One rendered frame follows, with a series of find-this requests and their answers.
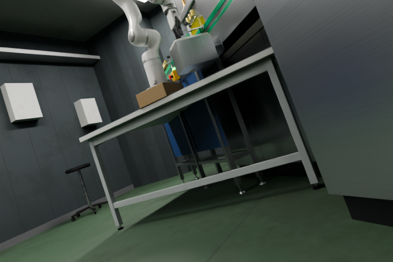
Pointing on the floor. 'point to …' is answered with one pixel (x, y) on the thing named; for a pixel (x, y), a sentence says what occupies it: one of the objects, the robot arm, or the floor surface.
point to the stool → (83, 190)
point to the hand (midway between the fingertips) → (179, 34)
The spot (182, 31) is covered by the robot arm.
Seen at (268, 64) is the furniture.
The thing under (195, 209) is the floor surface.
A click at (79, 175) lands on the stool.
